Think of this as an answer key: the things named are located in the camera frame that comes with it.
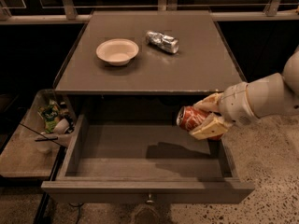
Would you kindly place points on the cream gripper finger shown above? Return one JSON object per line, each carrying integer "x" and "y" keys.
{"x": 213, "y": 127}
{"x": 209, "y": 104}

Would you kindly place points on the green snack bag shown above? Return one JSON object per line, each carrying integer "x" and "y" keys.
{"x": 50, "y": 115}

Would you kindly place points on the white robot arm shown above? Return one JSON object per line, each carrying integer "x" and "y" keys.
{"x": 277, "y": 94}

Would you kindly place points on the white cup in bin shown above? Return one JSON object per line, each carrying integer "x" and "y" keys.
{"x": 61, "y": 127}

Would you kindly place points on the small metal drawer knob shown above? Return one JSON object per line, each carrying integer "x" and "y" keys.
{"x": 149, "y": 199}

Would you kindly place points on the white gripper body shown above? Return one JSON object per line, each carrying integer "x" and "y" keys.
{"x": 235, "y": 104}

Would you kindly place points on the clear plastic bin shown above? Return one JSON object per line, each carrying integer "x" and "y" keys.
{"x": 23, "y": 157}

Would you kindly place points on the white paper bowl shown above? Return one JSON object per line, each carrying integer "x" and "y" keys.
{"x": 117, "y": 52}

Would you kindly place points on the black pen in bin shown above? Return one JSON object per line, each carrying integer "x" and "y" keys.
{"x": 44, "y": 139}

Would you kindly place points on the red coke can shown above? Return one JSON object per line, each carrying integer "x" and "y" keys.
{"x": 189, "y": 118}

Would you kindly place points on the grey cabinet with flat top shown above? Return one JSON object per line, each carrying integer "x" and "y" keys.
{"x": 201, "y": 66}

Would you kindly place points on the crushed silver can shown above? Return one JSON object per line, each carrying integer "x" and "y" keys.
{"x": 165, "y": 42}

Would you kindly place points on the open grey top drawer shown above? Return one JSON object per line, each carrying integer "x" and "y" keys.
{"x": 127, "y": 147}

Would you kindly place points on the metal window railing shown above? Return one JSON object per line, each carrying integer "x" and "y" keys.
{"x": 79, "y": 11}

